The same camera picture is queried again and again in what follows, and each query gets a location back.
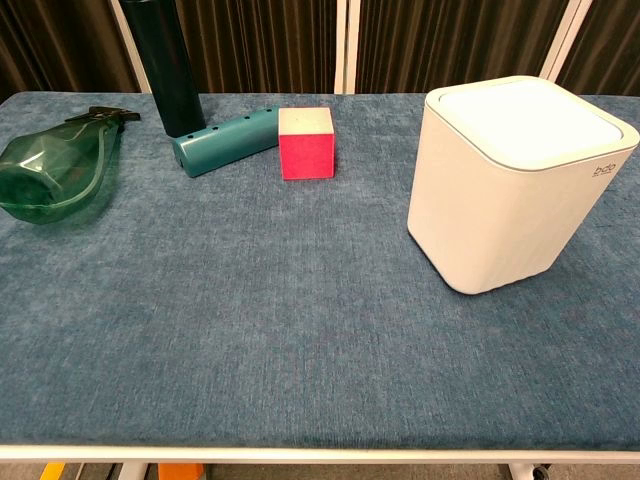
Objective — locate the red and grey cube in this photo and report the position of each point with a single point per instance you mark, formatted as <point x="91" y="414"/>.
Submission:
<point x="306" y="152"/>

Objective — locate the white plastic bin lid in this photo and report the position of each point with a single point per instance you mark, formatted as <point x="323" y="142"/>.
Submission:
<point x="520" y="122"/>

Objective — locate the white table leg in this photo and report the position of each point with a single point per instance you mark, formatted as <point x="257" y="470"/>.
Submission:
<point x="132" y="471"/>

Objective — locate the dark green tall bottle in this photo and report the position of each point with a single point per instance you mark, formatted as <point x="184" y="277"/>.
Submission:
<point x="167" y="65"/>

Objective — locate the orange object under table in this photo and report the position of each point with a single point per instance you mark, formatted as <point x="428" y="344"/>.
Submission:
<point x="181" y="471"/>

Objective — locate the blue fabric table cover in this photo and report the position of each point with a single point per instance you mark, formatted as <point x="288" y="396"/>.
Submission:
<point x="280" y="300"/>

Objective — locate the black caster wheel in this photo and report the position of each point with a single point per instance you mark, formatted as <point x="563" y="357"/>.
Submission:
<point x="541" y="473"/>

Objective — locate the teal cylinder with holes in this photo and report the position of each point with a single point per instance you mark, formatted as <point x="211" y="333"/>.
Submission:
<point x="225" y="142"/>

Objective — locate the white lidded trash bin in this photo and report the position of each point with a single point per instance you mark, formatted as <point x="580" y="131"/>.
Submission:
<point x="492" y="210"/>

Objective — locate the green transparent spray bottle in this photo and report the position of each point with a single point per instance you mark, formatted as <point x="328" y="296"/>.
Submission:
<point x="55" y="165"/>

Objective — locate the dark pleated curtain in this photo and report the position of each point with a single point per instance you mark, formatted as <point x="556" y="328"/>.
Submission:
<point x="260" y="45"/>

